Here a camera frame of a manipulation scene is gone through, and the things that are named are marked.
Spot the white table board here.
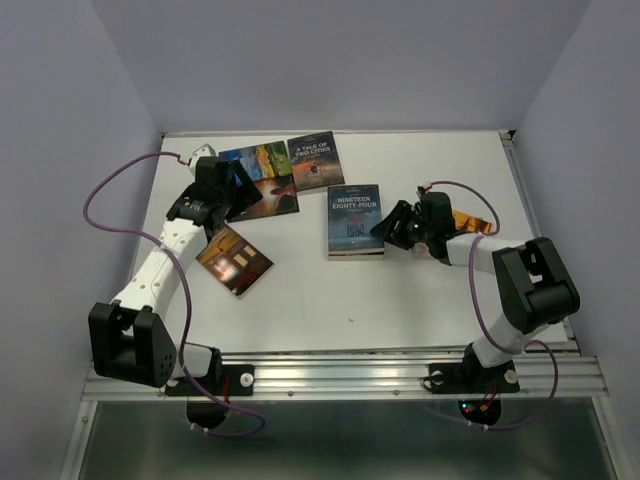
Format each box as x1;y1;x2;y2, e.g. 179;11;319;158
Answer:
164;131;533;354

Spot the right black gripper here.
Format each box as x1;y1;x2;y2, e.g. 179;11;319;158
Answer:
367;199;433;250

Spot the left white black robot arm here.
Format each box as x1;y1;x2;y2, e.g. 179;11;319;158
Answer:
88;154;262;387

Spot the dark red orange book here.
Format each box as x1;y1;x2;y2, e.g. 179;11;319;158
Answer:
196;225;274;298

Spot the aluminium front rail frame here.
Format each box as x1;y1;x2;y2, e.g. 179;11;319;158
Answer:
59;130;631;480

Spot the Tale of Two Cities book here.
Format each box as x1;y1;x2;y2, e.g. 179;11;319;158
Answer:
287;131;345;192

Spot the Nineteen Eighty-Four blue book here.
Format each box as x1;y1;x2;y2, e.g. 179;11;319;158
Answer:
327;184;385;258

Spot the Animal Farm blue book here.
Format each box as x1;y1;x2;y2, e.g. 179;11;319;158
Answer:
219;141;292;181

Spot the Three Days to See book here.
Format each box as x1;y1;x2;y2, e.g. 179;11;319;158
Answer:
231;175;299;222

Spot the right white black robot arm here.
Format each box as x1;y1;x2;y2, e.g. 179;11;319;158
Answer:
371;190;580;394

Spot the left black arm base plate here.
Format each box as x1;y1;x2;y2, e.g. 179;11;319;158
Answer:
164;364;255;400

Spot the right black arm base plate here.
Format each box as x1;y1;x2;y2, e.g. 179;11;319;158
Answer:
422;362;520;395

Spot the orange Huckleberry Finn book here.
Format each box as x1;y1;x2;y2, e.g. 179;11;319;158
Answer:
452;210;494;234

